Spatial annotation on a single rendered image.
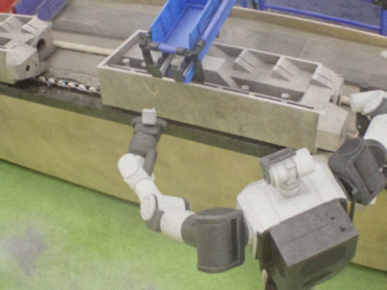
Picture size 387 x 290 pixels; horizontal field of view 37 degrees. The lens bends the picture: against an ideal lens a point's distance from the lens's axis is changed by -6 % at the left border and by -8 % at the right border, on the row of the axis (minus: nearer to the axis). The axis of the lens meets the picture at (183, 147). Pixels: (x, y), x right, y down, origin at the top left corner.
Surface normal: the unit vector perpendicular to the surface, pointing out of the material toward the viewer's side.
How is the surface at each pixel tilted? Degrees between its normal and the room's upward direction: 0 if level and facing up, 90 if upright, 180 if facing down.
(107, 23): 0
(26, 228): 0
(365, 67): 0
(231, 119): 80
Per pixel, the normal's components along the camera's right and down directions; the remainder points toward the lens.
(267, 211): -0.15, -0.65
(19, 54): 0.48, -0.49
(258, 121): -0.44, 0.58
